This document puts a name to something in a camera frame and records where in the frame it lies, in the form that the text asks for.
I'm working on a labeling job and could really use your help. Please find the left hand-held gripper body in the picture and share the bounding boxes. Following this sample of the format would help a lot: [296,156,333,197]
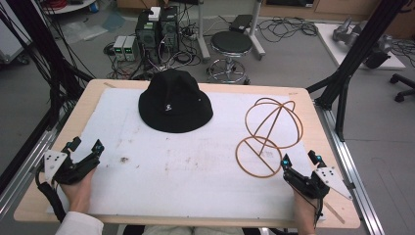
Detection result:
[43,150,101,186]

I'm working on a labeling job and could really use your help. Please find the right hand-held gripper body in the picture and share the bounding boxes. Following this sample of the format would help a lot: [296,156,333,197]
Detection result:
[282,166,353,201]

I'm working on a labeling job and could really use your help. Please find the person's right hand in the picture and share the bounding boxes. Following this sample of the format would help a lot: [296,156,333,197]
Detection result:
[293,190,319,226]

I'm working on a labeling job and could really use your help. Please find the person's left hand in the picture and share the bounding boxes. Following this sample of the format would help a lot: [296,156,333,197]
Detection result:
[60,167,98,214]

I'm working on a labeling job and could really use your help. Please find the black bucket hat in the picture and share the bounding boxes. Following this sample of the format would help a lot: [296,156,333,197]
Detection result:
[138,68,214,134]

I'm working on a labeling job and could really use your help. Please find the white foam mat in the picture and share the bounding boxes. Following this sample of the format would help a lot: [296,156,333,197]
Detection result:
[47,87,325,220]

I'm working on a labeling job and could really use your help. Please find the grey bench power supply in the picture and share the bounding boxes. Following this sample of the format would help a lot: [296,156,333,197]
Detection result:
[123,35,140,62]
[113,35,128,62]

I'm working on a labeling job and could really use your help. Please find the black office chair base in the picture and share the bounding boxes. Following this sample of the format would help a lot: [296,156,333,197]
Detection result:
[389,72,415,104]

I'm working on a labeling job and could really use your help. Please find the clear plastic sheet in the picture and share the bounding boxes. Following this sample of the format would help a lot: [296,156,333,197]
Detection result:
[60,20,110,44]

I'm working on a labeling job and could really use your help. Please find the white platform board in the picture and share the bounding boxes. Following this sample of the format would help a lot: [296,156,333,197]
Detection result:
[314,22,406,71]

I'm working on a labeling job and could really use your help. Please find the black computer tower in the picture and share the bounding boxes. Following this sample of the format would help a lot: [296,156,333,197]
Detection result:
[159,5,180,56]
[134,10,161,64]

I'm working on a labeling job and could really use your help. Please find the round black stool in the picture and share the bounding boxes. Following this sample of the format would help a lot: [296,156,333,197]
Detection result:
[206,30,254,84]

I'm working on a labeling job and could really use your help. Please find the white metal stand leg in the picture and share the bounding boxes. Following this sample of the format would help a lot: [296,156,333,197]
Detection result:
[195,0,211,63]
[248,0,266,62]

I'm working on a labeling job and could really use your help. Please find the round white table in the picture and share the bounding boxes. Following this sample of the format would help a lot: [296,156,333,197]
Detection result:
[38,0,98,16]

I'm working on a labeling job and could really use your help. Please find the small white box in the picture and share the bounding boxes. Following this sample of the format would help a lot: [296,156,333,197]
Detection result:
[148,6,161,23]

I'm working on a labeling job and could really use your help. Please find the flat black box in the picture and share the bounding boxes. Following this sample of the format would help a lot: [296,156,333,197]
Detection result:
[228,14,254,34]

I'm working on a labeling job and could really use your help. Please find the thin black right gripper cable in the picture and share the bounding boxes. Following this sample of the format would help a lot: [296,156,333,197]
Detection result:
[312,195,325,228]

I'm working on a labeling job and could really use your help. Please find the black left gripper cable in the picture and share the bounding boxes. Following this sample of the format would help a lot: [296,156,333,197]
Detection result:
[34,167,68,223]

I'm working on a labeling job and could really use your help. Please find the aluminium rail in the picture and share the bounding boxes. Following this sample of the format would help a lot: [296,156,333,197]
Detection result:
[0,112,71,220]
[313,99,387,235]

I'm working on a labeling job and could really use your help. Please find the copper wire hat stand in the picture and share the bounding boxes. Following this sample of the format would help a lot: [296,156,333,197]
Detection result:
[234,97,304,179]

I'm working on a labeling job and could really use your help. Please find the black metal frame post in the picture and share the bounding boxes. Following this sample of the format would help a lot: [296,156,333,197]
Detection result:
[305,0,409,143]
[0,0,96,130]

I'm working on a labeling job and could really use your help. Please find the tangle of black floor cables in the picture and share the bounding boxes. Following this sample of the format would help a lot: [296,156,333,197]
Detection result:
[256,16,319,44]

